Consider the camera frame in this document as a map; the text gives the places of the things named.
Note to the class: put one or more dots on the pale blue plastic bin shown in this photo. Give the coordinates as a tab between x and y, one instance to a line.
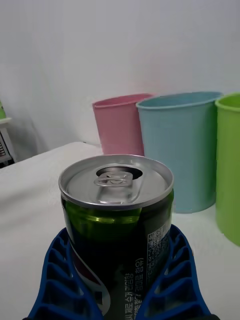
177	150

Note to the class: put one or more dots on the white shelf rack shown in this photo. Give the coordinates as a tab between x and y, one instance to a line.
4	145

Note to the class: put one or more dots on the green drink can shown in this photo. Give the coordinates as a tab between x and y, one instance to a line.
112	240

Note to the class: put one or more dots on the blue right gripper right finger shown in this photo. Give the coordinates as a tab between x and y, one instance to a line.
180	287

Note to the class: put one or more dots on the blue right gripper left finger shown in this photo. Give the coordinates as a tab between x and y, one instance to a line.
57	287

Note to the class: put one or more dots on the green plastic bin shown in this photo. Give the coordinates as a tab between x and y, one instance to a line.
230	162

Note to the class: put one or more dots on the pink plastic bin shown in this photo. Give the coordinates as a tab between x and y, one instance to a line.
117	125

